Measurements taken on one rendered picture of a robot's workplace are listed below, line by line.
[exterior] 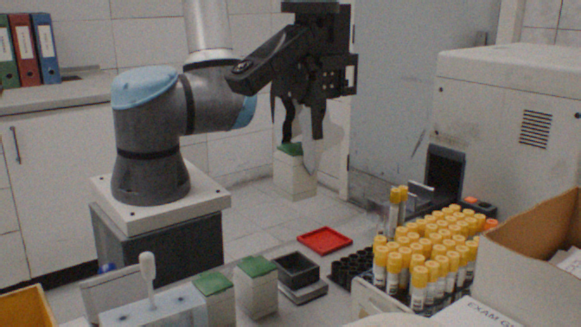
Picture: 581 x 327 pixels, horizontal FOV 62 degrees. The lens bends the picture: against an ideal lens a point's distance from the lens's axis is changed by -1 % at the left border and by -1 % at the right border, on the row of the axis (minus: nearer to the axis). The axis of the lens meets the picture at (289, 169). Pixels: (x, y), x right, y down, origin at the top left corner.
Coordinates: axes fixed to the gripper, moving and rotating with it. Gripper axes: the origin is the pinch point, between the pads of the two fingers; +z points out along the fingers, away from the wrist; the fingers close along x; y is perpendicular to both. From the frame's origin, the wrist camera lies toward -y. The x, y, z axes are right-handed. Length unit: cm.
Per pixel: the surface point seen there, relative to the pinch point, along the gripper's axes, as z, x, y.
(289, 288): 17.6, -2.2, -2.5
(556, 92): -7.1, -13.5, 38.3
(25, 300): 10.4, 3.6, -33.5
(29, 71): 13, 192, -6
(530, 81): -8.0, -9.3, 38.1
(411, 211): 15.0, 1.4, 26.0
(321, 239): 18.8, 8.0, 11.4
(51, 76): 16, 192, 2
